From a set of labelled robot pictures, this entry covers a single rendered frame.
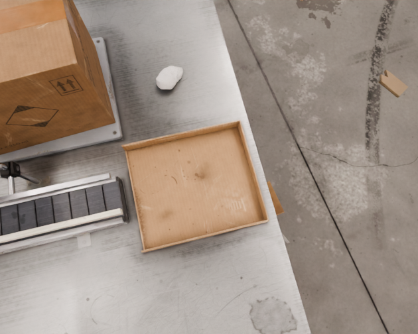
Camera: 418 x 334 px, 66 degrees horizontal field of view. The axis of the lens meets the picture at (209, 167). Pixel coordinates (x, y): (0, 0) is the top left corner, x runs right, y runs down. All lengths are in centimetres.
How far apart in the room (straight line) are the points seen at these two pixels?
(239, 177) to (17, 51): 53
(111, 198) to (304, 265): 115
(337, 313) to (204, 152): 117
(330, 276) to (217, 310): 102
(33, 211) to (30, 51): 35
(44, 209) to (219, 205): 40
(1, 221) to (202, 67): 62
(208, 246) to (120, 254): 21
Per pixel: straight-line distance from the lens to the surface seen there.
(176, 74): 89
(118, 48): 99
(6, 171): 78
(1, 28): 72
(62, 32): 67
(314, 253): 172
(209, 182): 80
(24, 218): 84
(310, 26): 218
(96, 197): 79
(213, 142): 83
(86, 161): 87
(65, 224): 76
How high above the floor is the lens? 162
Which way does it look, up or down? 75 degrees down
